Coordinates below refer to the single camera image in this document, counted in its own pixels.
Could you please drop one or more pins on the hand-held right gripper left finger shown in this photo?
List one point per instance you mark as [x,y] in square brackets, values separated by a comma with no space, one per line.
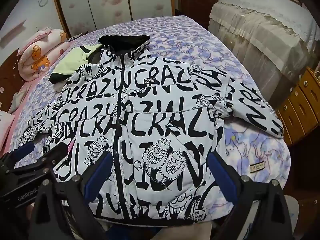
[98,172]

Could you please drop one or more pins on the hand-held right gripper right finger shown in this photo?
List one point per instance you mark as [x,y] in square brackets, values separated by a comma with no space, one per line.
[222,177]

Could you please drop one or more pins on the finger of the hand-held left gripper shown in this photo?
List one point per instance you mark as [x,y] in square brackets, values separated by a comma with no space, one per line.
[23,150]
[53,155]

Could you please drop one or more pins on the white black printed jacket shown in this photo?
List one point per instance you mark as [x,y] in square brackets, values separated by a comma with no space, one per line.
[155,105]

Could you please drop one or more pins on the pink white pillow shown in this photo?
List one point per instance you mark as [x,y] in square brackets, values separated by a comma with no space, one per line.
[5,125]

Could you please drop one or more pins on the grey cloth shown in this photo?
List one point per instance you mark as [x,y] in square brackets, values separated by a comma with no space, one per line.
[17,97]

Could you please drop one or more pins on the pink bed sheet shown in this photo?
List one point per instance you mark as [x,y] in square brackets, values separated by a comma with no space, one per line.
[25,90]

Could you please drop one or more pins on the dark wooden headboard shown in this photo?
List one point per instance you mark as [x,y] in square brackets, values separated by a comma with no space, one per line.
[8,80]

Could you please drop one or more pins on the green and black garment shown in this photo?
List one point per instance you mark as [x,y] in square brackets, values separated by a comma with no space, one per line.
[71,60]

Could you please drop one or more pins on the pink bear print quilt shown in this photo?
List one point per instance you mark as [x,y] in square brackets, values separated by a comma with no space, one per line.
[40,55]

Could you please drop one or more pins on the wooden drawer cabinet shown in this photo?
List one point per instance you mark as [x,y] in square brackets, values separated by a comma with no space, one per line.
[297,105]

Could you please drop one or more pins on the purple floral bedspread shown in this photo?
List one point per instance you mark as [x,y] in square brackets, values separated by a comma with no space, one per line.
[187,42]

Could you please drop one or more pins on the beige lace covered furniture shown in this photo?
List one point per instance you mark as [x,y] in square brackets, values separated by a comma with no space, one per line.
[262,42]

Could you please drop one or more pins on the floral panel wardrobe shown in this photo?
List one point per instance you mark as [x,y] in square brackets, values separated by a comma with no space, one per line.
[112,2]

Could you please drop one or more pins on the brown wooden door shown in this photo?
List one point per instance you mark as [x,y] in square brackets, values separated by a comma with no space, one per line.
[197,0]

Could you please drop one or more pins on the pink wall board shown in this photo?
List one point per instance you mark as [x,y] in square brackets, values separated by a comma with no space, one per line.
[8,36]

